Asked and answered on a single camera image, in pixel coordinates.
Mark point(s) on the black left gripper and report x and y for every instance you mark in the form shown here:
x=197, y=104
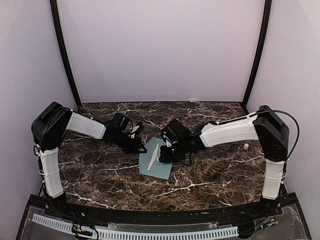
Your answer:
x=137, y=143

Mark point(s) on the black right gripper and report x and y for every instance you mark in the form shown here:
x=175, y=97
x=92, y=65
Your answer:
x=165, y=157

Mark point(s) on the beige lined letter paper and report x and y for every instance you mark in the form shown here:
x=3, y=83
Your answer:
x=153, y=158

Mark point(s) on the teal envelope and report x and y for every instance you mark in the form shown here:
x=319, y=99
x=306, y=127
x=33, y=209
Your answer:
x=158, y=170

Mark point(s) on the white glue stick cap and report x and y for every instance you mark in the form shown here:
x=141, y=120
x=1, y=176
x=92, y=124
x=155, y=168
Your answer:
x=246, y=146

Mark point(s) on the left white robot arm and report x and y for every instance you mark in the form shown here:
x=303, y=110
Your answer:
x=51, y=126

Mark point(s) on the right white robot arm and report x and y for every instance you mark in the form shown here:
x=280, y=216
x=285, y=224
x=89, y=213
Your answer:
x=263, y=125

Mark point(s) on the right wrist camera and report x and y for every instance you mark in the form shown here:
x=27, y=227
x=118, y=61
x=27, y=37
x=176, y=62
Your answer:
x=174, y=132

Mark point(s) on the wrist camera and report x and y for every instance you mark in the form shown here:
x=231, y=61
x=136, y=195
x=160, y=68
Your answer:
x=124, y=125
x=174, y=132

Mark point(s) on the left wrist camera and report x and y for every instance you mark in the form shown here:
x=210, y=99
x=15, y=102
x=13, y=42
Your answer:
x=124, y=125

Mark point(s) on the white slotted cable duct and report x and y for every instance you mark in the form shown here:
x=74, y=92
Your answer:
x=119, y=231

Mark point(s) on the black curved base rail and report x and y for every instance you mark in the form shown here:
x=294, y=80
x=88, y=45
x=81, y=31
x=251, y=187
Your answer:
x=225, y=215

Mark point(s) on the left black frame post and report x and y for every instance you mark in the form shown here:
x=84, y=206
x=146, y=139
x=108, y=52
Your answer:
x=63, y=51

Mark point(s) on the black frame post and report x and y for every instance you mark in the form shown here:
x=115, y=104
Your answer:
x=63, y=51
x=258, y=52

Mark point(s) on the right black frame post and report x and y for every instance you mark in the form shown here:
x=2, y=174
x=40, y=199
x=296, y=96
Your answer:
x=258, y=52

